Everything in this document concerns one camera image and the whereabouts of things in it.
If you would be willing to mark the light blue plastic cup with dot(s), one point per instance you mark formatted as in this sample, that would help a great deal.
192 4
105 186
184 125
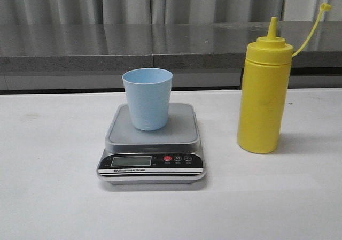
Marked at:
148 94

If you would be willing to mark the yellow squeeze bottle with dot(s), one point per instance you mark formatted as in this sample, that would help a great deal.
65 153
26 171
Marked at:
265 81

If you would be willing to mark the silver digital kitchen scale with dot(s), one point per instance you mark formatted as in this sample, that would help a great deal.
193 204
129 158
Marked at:
170 155

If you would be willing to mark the grey stone counter ledge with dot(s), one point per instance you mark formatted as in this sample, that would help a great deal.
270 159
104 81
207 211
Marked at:
181 48

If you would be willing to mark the grey pleated curtain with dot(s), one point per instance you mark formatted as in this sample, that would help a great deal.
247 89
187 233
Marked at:
32 12

